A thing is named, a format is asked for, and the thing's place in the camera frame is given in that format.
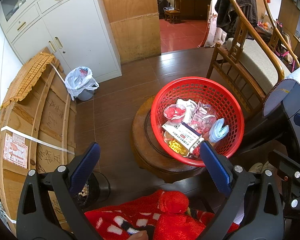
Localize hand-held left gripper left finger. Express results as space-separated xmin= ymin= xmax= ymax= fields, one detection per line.
xmin=16 ymin=142 xmax=102 ymax=240

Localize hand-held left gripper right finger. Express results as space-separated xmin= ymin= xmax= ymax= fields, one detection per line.
xmin=199 ymin=141 xmax=284 ymax=240

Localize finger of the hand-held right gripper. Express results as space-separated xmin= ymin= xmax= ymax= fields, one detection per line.
xmin=268 ymin=149 xmax=300 ymax=218

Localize blue face mask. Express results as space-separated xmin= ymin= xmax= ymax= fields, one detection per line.
xmin=209 ymin=118 xmax=229 ymax=143

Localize white paper box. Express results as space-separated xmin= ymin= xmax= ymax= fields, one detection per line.
xmin=162 ymin=121 xmax=205 ymax=155

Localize yellow printed wrapper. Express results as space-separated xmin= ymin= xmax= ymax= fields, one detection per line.
xmin=168 ymin=140 xmax=188 ymax=155

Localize clear plastic wrapper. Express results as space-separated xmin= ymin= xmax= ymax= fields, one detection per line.
xmin=191 ymin=102 xmax=217 ymax=133

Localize clear plastic cup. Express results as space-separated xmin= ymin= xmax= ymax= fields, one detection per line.
xmin=164 ymin=104 xmax=187 ymax=124

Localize red plastic basket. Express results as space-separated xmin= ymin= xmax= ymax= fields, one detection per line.
xmin=150 ymin=76 xmax=245 ymax=167

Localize person's left hand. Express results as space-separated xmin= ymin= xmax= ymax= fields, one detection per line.
xmin=129 ymin=231 xmax=148 ymax=240

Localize person's beige shoe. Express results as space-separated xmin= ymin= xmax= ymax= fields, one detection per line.
xmin=262 ymin=161 xmax=277 ymax=173
xmin=247 ymin=162 xmax=264 ymax=174

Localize black bin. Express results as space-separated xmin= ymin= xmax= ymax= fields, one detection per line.
xmin=74 ymin=171 xmax=111 ymax=209

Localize round dark wooden stool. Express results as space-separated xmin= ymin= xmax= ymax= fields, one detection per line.
xmin=131 ymin=96 xmax=210 ymax=183

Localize red fleece garment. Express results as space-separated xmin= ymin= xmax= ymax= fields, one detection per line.
xmin=84 ymin=189 xmax=240 ymax=240

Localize red printed paper label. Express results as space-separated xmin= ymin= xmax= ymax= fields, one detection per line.
xmin=3 ymin=133 xmax=28 ymax=169

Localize light blue checked tablecloth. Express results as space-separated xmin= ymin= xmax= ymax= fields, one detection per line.
xmin=262 ymin=60 xmax=300 ymax=160

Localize bin with white bag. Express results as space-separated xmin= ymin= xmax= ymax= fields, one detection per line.
xmin=64 ymin=66 xmax=100 ymax=102

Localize beige seat cushion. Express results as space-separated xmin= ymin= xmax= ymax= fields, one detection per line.
xmin=226 ymin=37 xmax=284 ymax=95

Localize bamboo mat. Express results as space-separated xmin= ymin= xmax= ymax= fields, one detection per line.
xmin=0 ymin=52 xmax=56 ymax=109

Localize wooden armchair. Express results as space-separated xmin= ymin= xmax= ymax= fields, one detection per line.
xmin=206 ymin=0 xmax=293 ymax=115

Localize pink floral curtain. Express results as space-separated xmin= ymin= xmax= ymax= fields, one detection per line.
xmin=204 ymin=4 xmax=228 ymax=48

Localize grey metal cabinet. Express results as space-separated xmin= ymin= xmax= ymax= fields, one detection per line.
xmin=0 ymin=0 xmax=122 ymax=83

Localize small wooden chair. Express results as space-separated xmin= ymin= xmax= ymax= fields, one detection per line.
xmin=164 ymin=0 xmax=182 ymax=24

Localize dark jacket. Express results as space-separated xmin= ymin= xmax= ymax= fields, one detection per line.
xmin=215 ymin=0 xmax=258 ymax=40

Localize white packing strap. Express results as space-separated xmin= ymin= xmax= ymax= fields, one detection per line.
xmin=0 ymin=126 xmax=75 ymax=154
xmin=49 ymin=61 xmax=73 ymax=100

